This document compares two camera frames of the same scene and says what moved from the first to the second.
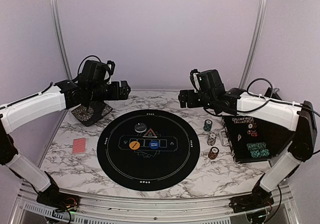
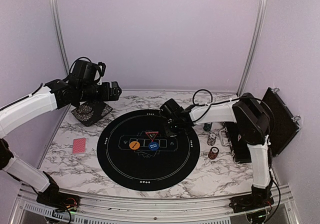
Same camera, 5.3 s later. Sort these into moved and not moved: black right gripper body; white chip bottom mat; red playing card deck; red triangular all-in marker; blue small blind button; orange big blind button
Moved: red triangular all-in marker; black right gripper body
Not moved: orange big blind button; blue small blind button; white chip bottom mat; red playing card deck
